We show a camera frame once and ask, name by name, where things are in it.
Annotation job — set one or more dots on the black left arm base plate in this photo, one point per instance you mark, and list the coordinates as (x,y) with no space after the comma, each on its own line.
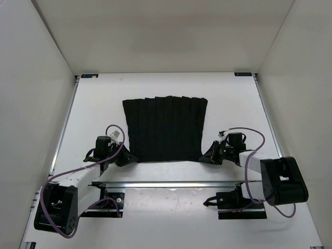
(110,208)

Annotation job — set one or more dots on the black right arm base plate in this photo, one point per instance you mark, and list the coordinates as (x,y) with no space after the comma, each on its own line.
(232,206)

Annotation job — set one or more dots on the blue corner label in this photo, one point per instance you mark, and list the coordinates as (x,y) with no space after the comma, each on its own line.
(89,75)
(243,74)

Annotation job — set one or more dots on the black pleated skirt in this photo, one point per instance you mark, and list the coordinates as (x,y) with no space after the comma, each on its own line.
(165,128)

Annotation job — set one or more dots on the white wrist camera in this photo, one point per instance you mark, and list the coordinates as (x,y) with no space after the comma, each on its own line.
(223,135)
(114,136)

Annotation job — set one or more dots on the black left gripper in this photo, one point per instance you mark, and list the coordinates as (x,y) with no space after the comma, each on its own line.
(127,157)

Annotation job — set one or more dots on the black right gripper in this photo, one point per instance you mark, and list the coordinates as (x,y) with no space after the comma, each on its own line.
(210,156)

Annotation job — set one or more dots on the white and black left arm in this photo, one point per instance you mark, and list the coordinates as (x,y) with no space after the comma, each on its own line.
(66,197)

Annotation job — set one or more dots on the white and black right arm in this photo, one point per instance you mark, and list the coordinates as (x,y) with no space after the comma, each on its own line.
(274,181)

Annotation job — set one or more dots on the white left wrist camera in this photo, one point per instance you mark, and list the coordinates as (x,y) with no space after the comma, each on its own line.
(114,136)

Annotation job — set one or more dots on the blue right corner label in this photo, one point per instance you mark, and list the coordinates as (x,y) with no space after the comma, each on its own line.
(243,74)

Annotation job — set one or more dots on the aluminium table edge rail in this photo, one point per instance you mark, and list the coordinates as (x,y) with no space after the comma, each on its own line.
(195,184)

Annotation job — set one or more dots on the blue left corner label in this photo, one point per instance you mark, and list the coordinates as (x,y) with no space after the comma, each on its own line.
(89,75)

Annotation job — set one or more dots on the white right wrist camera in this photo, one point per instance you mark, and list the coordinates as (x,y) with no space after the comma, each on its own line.
(223,135)

